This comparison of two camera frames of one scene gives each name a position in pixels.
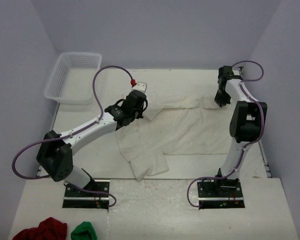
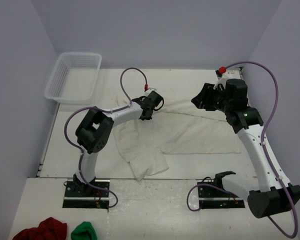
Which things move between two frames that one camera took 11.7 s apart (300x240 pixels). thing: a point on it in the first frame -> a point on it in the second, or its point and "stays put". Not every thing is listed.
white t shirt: [189, 125] stays put
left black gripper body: [138, 114] -> [149, 117]
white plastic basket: [71, 80] stays put
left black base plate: [75, 199] stays put
